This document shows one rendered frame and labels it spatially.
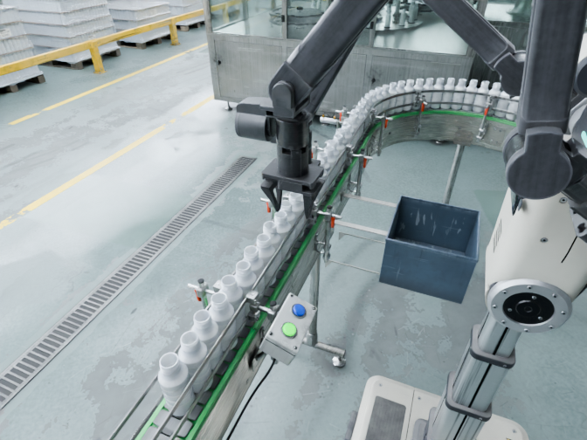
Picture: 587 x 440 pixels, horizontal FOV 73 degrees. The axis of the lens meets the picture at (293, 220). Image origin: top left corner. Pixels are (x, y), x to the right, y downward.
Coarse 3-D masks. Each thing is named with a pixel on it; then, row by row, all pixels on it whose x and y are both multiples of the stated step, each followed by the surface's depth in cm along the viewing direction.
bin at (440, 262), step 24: (408, 216) 170; (432, 216) 165; (456, 216) 161; (408, 240) 176; (432, 240) 172; (456, 240) 167; (384, 264) 150; (408, 264) 145; (432, 264) 141; (456, 264) 138; (408, 288) 152; (432, 288) 147; (456, 288) 143
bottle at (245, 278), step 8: (240, 264) 102; (248, 264) 101; (240, 272) 99; (248, 272) 100; (240, 280) 100; (248, 280) 101; (256, 280) 103; (248, 288) 101; (256, 288) 104; (248, 304) 104; (248, 312) 106
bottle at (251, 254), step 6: (252, 246) 106; (246, 252) 106; (252, 252) 107; (258, 252) 105; (246, 258) 105; (252, 258) 104; (258, 258) 106; (252, 264) 105; (258, 264) 106; (252, 270) 105; (258, 270) 106; (258, 276) 107; (264, 282) 112; (258, 288) 110; (264, 288) 112
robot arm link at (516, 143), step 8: (520, 136) 57; (512, 144) 57; (520, 144) 55; (568, 144) 56; (576, 144) 54; (504, 152) 60; (512, 152) 55; (568, 152) 53; (576, 152) 52; (584, 152) 53; (576, 160) 52; (584, 160) 52; (576, 168) 53; (584, 168) 52; (576, 176) 53; (568, 184) 54
